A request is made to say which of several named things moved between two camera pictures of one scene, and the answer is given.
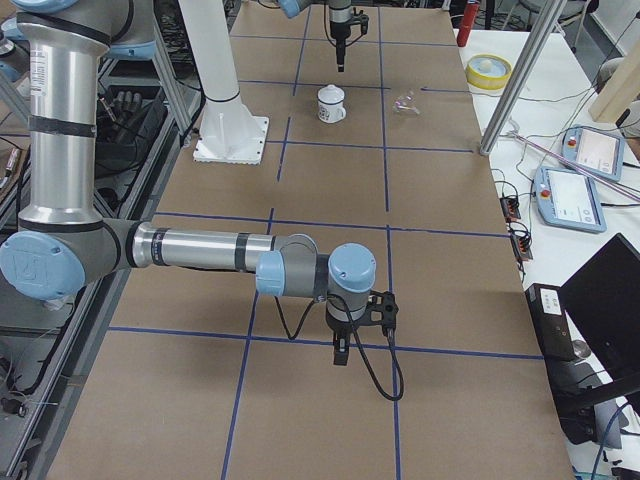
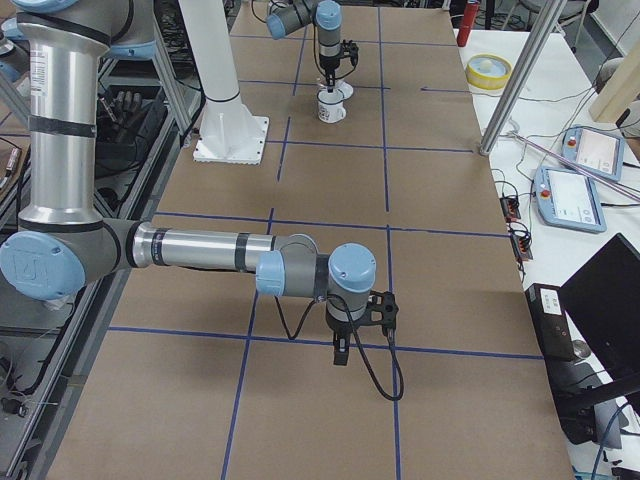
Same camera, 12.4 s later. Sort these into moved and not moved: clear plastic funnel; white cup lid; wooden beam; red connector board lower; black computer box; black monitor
Moved: clear plastic funnel; white cup lid
Not moved: wooden beam; black computer box; red connector board lower; black monitor
